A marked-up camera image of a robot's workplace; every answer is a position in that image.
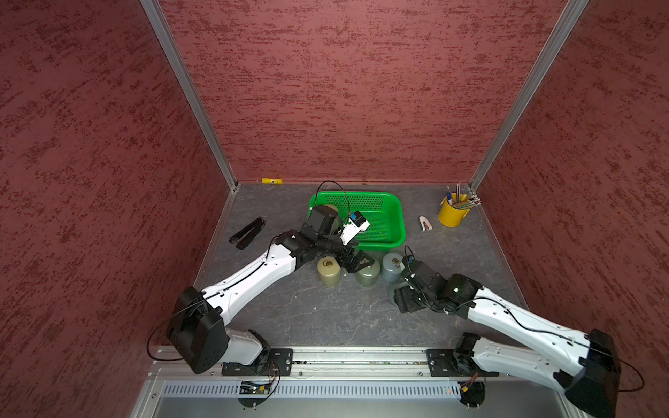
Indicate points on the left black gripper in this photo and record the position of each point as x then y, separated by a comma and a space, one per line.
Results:
353, 266

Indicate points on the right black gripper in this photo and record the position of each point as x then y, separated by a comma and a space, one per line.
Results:
408, 307

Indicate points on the green tea canister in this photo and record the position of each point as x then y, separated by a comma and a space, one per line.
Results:
368, 276

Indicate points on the beige tea canister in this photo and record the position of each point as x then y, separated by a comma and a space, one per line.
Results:
329, 271

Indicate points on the grey-blue tea canister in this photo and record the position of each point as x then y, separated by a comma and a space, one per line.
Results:
392, 267

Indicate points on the green plastic basket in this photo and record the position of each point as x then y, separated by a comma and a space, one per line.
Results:
383, 211

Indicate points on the grey tea canister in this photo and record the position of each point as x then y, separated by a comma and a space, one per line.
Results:
401, 288

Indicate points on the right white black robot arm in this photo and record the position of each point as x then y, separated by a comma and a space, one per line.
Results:
584, 367

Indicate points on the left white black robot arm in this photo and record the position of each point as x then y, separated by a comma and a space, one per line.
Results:
199, 327

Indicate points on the small white stapler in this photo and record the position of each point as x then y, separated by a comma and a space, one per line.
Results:
425, 224

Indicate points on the yellow pen cup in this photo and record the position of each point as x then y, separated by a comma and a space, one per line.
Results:
452, 216

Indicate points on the black tongs tool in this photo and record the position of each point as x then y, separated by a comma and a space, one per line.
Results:
243, 238

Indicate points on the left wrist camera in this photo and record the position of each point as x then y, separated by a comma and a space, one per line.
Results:
356, 223

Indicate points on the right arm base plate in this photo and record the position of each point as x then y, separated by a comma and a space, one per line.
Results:
448, 363

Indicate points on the yellow marker at wall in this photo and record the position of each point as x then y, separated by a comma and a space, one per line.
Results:
272, 181

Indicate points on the aluminium front rail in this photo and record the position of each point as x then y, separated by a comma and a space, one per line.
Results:
344, 382

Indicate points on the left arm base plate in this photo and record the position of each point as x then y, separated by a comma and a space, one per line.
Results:
270, 362

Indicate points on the right aluminium frame post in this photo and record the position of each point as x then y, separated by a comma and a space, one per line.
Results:
560, 33

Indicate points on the aluminium frame post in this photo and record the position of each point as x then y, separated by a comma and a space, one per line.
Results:
169, 46
560, 33

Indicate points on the left aluminium frame post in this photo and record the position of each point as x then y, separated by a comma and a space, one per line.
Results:
169, 46

